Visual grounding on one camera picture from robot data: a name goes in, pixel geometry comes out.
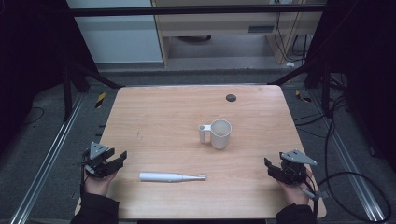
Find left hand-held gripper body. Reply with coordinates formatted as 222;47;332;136
82;141;116;179

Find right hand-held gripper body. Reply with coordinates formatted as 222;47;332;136
278;148;318;187

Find light wooden desk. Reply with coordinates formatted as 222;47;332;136
150;0;329;67

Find white cabinet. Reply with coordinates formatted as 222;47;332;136
65;0;164;65

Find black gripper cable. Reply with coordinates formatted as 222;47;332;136
317;170;392;223

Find yellow black striped floor marker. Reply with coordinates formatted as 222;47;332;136
294;89;313;104
94;91;107;109

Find black hanging cables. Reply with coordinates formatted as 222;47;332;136
274;11;310;63

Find person's left hand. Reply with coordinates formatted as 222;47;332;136
83;170;119;197

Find person's right hand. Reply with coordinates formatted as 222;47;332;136
277;169;314;206

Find thin black floor cable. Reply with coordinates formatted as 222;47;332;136
21;106;45;127

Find black metal stand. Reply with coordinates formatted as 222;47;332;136
266;57;332;117
61;58;126;123

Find white cup with handle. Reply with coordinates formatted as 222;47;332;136
197;119;233;151

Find white electric toothbrush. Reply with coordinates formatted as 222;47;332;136
138;171;207;184

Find grey plug on gripper cable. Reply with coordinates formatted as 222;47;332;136
300;186;330;202

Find black horizontal bar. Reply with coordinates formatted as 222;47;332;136
66;3;329;18

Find aluminium floor rail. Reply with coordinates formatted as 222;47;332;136
310;89;388;222
8;92;86;224

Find black floor cables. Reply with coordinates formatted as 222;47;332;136
292;73;353;139

